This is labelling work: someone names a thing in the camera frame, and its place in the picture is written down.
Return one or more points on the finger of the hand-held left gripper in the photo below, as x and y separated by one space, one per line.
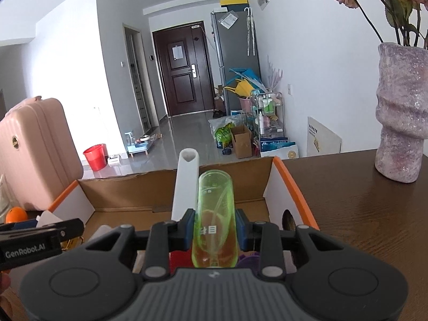
25 224
72 228

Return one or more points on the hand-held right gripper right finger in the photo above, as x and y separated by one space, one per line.
243 234

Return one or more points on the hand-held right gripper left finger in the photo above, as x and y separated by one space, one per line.
187 230

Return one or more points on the purple round lid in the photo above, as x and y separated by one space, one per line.
249 261

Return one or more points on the green transparent bottle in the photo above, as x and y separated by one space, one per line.
214 220

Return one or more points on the red and white lint brush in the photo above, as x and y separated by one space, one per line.
184 187

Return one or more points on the red cardboard box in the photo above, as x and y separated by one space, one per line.
127 194

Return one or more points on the person's left hand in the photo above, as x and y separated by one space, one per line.
4 281

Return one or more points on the orange fruit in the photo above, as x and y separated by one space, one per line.
16 214

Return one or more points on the pink suitcase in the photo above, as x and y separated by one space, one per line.
36 153

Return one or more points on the red plastic bucket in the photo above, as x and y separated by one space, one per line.
96 157

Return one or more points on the brown open carton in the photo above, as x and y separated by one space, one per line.
241 142

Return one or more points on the blue and white carton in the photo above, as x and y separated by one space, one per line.
276 144

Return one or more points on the blue pet water fountain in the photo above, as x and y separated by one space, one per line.
138 143

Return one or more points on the green printed bag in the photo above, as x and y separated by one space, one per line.
223 133

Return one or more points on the clear trolley rack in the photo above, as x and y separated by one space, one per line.
271 117

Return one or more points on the white board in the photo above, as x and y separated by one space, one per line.
324 137

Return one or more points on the pink plastic bucket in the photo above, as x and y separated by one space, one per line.
245 103

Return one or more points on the yellow plastic dustpan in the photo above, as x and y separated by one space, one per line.
242 87

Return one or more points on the dark brown door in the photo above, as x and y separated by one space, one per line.
182 70

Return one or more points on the grey refrigerator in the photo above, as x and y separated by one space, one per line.
234 60

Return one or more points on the purple textured vase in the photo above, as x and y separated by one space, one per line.
401 113

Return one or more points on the clear folded umbrella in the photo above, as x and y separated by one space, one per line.
251 31

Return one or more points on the yellow and black box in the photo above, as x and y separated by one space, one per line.
234 1

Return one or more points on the dried pink roses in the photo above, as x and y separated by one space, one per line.
394 3

